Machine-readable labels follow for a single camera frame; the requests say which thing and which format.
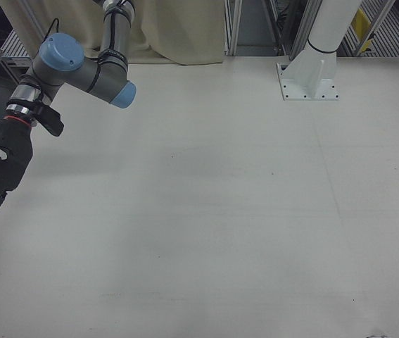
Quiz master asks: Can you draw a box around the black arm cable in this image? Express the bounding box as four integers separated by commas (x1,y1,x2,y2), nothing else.
42,18,61,42

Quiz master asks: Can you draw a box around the aluminium frame structure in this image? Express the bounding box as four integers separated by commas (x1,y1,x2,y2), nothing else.
224,0,399,59

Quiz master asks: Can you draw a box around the white pillar with base plate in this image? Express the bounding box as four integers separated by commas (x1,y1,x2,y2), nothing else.
277,0,362,102

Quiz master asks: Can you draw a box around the beige curtain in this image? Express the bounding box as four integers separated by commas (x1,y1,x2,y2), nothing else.
0,0,229,66

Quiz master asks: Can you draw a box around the yellow tag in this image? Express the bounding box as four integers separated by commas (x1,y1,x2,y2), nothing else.
350,8,371,33

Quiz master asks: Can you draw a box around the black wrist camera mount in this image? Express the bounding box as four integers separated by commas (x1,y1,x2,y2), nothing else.
30,101,65,137

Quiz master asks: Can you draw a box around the black dexterous robot hand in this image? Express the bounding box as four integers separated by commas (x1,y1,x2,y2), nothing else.
0,118,34,241

